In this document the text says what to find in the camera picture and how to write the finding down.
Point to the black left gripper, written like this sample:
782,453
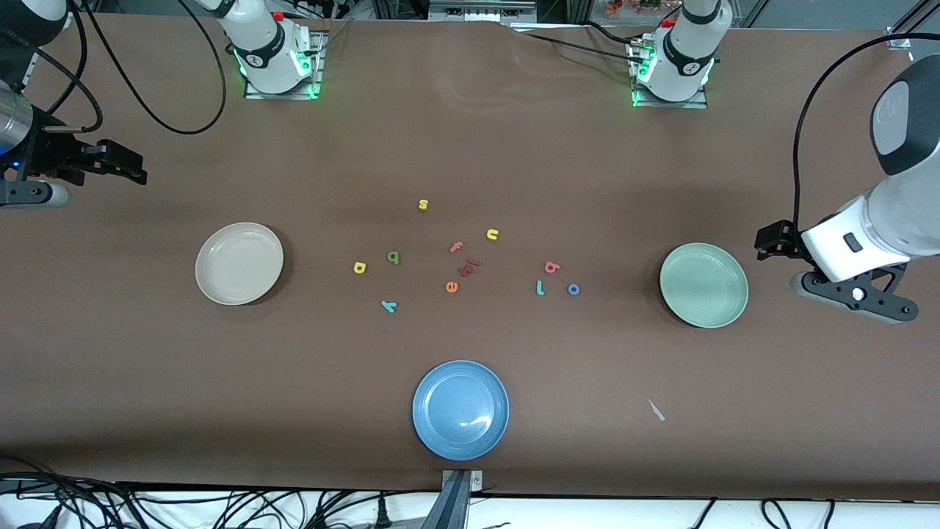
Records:
787,240

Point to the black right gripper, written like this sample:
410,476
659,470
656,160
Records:
50,156

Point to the teal letter y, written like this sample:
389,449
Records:
388,306

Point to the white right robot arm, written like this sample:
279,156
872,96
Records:
264,51

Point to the green plate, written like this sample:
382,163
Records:
703,285

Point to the beige plate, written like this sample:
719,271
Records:
239,263

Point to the grey tape scrap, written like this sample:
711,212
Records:
656,410

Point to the orange clutter item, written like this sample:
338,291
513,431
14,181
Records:
631,6

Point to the blue plate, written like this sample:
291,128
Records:
460,410

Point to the silver metal box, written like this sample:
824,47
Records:
481,10

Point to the black power plug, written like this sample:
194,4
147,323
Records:
382,516

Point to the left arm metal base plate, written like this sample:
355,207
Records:
668,105

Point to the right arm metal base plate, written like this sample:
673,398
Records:
318,66

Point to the aluminium corner bracket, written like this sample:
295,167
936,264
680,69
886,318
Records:
899,40

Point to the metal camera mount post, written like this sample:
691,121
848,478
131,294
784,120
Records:
459,499

